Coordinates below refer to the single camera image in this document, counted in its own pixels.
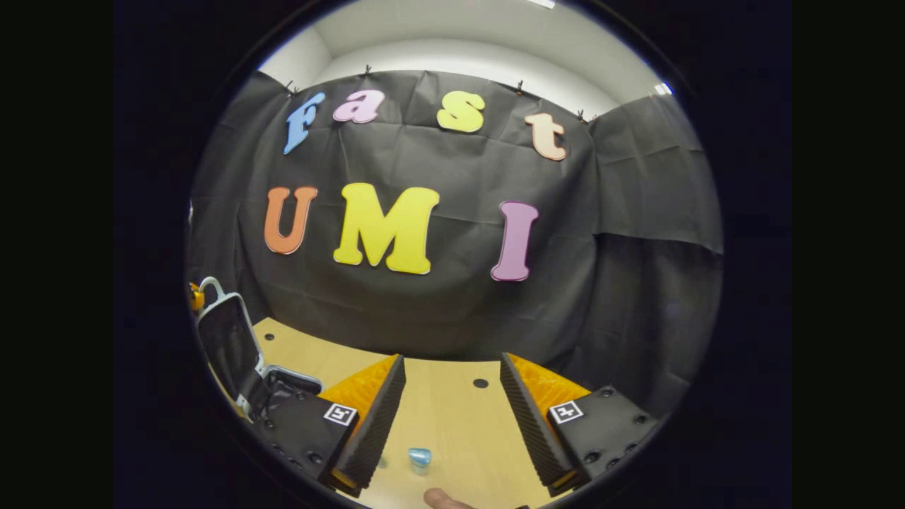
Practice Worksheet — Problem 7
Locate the light blue suitcase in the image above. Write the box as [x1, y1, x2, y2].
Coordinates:
[194, 276, 325, 425]

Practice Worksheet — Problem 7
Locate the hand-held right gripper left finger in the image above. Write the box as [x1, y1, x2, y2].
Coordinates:
[253, 354, 407, 498]

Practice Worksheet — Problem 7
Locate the black backdrop cloth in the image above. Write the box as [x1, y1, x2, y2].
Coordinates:
[185, 69, 725, 418]

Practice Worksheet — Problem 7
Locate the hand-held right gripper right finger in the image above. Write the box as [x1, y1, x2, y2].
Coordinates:
[499, 352, 661, 498]

